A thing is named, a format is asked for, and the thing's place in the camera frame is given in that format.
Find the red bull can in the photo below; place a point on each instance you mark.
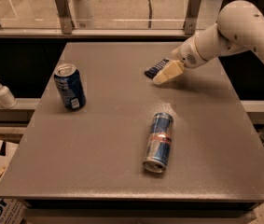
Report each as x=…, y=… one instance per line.
x=159, y=143

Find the blue pepsi can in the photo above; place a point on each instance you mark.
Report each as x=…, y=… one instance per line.
x=68, y=82

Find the metal railing bracket left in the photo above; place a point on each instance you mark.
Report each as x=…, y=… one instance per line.
x=65, y=17

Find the metal railing bracket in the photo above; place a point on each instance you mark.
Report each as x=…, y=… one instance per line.
x=192, y=16
x=65, y=17

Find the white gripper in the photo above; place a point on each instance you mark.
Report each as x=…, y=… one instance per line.
x=186, y=56

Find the metal railing bracket right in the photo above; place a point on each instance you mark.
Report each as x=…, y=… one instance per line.
x=192, y=16

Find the white pump dispenser bottle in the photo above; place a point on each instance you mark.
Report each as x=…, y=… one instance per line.
x=7, y=99

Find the dark blue rxbar wrapper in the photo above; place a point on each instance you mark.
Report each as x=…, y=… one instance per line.
x=152, y=72

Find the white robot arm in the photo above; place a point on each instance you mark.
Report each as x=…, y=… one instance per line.
x=239, y=28

